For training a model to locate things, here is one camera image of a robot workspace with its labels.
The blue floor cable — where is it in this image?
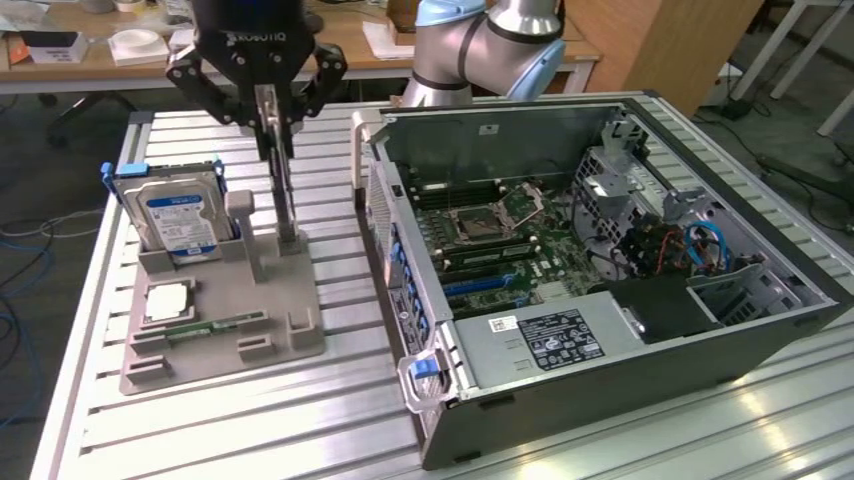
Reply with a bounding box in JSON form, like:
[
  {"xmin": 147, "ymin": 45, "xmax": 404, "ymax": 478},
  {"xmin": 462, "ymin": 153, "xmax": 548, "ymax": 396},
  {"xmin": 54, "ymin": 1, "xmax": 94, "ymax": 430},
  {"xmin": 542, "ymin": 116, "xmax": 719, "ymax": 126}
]
[{"xmin": 0, "ymin": 237, "xmax": 59, "ymax": 426}]

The silver CPU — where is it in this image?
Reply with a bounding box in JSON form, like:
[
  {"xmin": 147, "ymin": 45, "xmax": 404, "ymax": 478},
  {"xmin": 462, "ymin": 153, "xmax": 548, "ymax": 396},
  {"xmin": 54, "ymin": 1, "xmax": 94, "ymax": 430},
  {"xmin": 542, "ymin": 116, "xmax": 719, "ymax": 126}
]
[{"xmin": 143, "ymin": 283, "xmax": 197, "ymax": 325}]

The grey metal disk bay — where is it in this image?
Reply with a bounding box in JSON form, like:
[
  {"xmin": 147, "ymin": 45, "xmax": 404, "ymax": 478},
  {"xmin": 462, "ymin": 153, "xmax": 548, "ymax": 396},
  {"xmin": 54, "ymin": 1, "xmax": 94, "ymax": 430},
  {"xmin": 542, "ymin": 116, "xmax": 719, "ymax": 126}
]
[{"xmin": 686, "ymin": 249, "xmax": 803, "ymax": 331}]

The small white box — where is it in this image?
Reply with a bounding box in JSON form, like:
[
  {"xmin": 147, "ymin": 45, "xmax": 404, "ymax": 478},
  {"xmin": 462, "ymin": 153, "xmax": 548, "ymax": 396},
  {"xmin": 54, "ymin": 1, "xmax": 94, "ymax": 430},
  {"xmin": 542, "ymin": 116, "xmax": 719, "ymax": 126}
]
[{"xmin": 167, "ymin": 28, "xmax": 199, "ymax": 54}]

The blue expansion slot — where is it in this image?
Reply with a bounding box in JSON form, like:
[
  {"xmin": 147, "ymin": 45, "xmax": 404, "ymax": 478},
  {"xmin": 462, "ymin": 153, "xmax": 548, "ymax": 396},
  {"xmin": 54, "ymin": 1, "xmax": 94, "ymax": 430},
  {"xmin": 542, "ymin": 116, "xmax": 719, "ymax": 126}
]
[{"xmin": 442, "ymin": 273, "xmax": 520, "ymax": 297}]

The black chair base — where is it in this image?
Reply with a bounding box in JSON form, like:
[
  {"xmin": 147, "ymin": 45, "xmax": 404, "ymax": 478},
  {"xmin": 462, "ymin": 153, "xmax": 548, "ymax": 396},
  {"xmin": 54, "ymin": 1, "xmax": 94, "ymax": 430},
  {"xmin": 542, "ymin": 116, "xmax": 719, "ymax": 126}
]
[{"xmin": 46, "ymin": 92, "xmax": 142, "ymax": 149}]

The cardboard box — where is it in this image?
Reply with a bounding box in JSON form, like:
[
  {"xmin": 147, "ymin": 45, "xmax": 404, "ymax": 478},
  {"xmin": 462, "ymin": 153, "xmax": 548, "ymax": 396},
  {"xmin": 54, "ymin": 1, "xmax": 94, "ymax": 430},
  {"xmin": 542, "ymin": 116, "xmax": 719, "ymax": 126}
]
[{"xmin": 386, "ymin": 0, "xmax": 429, "ymax": 34}]

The white round holder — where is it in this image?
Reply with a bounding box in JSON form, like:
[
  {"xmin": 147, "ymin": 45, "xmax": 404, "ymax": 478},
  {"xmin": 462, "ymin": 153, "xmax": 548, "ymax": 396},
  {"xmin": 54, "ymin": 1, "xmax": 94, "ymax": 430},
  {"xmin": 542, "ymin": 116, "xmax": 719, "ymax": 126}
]
[{"xmin": 107, "ymin": 28, "xmax": 173, "ymax": 67}]

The black RAM stick with label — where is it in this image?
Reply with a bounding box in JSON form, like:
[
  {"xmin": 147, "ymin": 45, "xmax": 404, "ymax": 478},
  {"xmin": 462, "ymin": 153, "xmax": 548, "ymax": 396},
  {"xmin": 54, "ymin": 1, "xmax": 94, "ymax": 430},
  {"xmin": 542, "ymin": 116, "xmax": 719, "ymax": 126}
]
[{"xmin": 441, "ymin": 241, "xmax": 540, "ymax": 269}]

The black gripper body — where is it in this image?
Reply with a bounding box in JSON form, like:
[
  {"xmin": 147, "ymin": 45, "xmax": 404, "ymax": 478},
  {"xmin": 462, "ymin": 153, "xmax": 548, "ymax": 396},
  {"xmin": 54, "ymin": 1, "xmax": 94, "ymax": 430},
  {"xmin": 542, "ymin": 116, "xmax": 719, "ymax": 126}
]
[{"xmin": 191, "ymin": 0, "xmax": 317, "ymax": 92}]

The white table frame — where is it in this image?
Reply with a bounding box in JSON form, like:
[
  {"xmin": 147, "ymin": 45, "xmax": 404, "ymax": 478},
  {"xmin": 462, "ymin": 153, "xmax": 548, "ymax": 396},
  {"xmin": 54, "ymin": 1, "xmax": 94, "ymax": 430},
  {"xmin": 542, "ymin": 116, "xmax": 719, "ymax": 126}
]
[{"xmin": 731, "ymin": 0, "xmax": 854, "ymax": 136}]

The white paper stack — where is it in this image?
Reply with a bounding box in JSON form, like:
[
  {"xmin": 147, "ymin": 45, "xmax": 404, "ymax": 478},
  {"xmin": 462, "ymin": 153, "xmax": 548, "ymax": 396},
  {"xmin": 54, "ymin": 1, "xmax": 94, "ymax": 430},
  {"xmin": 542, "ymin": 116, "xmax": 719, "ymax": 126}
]
[{"xmin": 362, "ymin": 19, "xmax": 420, "ymax": 60}]

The CPU socket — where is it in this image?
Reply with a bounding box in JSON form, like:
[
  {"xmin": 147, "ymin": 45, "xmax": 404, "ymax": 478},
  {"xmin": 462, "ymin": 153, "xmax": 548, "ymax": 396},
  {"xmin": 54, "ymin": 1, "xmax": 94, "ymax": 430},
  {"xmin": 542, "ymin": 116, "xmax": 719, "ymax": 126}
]
[{"xmin": 448, "ymin": 204, "xmax": 516, "ymax": 241}]

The silver chipset heatsink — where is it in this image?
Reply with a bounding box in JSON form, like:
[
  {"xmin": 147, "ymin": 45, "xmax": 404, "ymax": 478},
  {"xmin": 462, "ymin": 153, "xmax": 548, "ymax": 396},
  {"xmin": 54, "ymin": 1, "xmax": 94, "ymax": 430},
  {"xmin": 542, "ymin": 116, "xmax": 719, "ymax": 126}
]
[{"xmin": 537, "ymin": 282, "xmax": 582, "ymax": 301}]

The black floor stand base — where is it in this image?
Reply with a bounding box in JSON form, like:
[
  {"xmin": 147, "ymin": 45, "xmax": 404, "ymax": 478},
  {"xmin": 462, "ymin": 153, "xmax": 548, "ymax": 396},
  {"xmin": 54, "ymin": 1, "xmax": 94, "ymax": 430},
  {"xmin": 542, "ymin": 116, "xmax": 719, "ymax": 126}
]
[{"xmin": 757, "ymin": 149, "xmax": 854, "ymax": 201}]

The black PC case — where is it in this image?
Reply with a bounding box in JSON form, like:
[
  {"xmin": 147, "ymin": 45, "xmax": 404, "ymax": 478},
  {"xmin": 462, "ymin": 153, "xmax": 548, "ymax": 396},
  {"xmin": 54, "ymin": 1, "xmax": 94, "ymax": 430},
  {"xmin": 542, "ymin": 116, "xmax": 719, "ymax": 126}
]
[{"xmin": 350, "ymin": 94, "xmax": 854, "ymax": 471}]

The perforated metal drive cage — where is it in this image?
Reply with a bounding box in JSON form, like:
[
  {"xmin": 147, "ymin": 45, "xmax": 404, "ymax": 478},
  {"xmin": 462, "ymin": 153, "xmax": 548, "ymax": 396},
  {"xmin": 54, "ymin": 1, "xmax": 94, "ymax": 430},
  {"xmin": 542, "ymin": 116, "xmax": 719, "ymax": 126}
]
[{"xmin": 573, "ymin": 144, "xmax": 676, "ymax": 251}]

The wooden desk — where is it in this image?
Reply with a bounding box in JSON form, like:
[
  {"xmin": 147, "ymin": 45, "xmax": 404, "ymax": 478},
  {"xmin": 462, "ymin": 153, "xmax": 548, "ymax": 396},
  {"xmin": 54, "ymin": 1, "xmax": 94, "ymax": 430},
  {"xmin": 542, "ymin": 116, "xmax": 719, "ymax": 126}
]
[{"xmin": 0, "ymin": 0, "xmax": 602, "ymax": 96}]

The grey parts rack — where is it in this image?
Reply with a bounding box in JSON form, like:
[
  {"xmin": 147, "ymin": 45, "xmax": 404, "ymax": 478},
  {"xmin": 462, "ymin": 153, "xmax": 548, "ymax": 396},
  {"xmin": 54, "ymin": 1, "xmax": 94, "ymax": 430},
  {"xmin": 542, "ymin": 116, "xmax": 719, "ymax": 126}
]
[{"xmin": 118, "ymin": 188, "xmax": 329, "ymax": 397}]

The hard disk with blue frame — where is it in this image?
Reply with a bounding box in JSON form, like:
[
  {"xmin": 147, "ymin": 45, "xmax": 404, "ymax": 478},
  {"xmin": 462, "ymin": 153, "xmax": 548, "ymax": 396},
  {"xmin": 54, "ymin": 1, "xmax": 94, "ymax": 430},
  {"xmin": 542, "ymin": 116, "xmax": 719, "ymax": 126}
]
[{"xmin": 99, "ymin": 153, "xmax": 233, "ymax": 264}]

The green RAM stick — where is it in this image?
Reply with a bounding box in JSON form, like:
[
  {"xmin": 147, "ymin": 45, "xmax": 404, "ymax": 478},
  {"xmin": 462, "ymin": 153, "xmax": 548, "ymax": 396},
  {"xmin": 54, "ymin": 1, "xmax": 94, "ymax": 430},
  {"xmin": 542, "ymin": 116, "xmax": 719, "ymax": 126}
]
[{"xmin": 165, "ymin": 313, "xmax": 266, "ymax": 342}]

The black expansion slot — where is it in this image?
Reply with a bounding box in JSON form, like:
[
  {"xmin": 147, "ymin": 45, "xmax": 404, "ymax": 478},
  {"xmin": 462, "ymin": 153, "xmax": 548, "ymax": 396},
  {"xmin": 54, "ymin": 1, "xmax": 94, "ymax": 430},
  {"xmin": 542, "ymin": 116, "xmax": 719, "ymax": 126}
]
[{"xmin": 441, "ymin": 263, "xmax": 529, "ymax": 285}]

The metal socket cover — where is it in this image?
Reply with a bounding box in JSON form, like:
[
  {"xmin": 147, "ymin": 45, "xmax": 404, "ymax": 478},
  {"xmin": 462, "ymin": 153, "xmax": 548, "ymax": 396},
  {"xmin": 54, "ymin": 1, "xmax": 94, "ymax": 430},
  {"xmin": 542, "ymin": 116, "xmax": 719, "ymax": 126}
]
[{"xmin": 493, "ymin": 178, "xmax": 550, "ymax": 232}]

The blue data wire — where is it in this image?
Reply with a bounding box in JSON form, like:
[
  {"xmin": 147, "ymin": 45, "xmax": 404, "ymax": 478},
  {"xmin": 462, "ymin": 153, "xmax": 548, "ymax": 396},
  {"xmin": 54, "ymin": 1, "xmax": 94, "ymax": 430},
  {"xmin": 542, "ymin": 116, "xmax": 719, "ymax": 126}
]
[{"xmin": 686, "ymin": 219, "xmax": 736, "ymax": 274}]

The grey power supply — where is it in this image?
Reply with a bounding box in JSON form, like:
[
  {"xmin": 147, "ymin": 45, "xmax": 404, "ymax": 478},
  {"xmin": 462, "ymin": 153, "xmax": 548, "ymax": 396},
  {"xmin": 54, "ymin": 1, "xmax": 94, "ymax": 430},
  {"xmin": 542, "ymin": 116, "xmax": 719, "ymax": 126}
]
[{"xmin": 453, "ymin": 292, "xmax": 646, "ymax": 391}]

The black plastic shroud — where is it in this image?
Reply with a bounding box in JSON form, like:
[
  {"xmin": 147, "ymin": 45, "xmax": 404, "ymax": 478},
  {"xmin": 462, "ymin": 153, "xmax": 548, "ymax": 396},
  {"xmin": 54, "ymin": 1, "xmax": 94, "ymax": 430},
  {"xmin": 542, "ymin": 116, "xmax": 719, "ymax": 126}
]
[{"xmin": 604, "ymin": 277, "xmax": 727, "ymax": 346}]

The black internal cable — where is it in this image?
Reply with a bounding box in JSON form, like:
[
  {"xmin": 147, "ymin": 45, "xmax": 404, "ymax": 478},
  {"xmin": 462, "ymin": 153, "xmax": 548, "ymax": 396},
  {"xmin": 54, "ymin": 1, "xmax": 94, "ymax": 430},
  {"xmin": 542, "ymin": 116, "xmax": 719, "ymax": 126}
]
[{"xmin": 585, "ymin": 238, "xmax": 634, "ymax": 282}]

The wooden cabinet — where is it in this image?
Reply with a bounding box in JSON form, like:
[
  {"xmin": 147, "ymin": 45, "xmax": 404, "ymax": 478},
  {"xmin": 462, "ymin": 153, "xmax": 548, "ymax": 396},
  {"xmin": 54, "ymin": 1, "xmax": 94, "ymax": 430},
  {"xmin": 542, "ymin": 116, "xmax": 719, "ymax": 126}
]
[{"xmin": 560, "ymin": 0, "xmax": 767, "ymax": 116}]

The white box black lid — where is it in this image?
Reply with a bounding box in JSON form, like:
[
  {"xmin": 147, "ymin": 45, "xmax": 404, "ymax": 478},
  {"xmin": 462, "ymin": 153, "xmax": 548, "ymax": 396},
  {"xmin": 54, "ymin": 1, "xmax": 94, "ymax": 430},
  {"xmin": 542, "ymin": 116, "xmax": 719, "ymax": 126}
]
[{"xmin": 18, "ymin": 30, "xmax": 90, "ymax": 65}]

